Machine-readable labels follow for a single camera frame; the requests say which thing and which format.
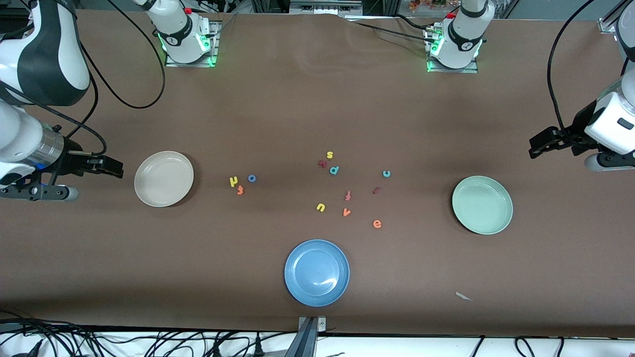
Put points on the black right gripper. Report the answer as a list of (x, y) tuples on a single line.
[(74, 159)]

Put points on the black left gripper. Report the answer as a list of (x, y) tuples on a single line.
[(571, 135)]

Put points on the yellow foam letter h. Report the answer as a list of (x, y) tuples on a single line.
[(233, 182)]

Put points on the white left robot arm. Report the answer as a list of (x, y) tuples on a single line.
[(607, 121)]

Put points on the beige brown plate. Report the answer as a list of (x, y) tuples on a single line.
[(163, 178)]

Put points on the pale green plate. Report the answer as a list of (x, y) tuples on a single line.
[(482, 205)]

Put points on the white paper scrap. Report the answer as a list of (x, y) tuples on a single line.
[(462, 296)]

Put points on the orange artificial flowers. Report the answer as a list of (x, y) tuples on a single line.
[(431, 4)]

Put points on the brown table cover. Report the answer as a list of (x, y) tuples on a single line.
[(297, 109)]

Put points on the blue plate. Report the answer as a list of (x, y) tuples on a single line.
[(316, 272)]

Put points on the grey power strip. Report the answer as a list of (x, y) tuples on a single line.
[(325, 6)]

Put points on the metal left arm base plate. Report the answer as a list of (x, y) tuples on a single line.
[(471, 70)]

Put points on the aluminium frame profile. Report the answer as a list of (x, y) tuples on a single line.
[(607, 22)]

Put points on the grey metal camera mount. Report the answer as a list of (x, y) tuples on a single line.
[(312, 325)]

